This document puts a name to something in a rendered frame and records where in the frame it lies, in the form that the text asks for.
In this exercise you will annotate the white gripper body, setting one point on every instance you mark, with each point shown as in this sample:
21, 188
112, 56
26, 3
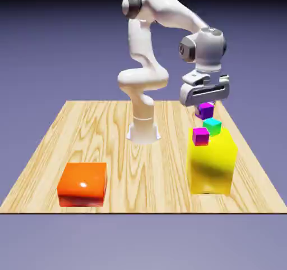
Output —
197, 94

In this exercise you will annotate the small purple cube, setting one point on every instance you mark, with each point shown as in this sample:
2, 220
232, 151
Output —
205, 111

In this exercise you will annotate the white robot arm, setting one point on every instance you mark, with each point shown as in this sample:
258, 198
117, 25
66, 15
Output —
143, 50

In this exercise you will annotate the small teal cube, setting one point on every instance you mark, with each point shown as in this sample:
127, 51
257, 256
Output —
212, 126

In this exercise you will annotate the small magenta cube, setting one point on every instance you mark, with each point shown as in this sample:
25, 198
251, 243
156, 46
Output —
200, 136

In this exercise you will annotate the large yellow box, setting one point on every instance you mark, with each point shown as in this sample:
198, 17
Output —
210, 164

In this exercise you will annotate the large orange box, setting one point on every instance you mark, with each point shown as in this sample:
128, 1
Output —
82, 183

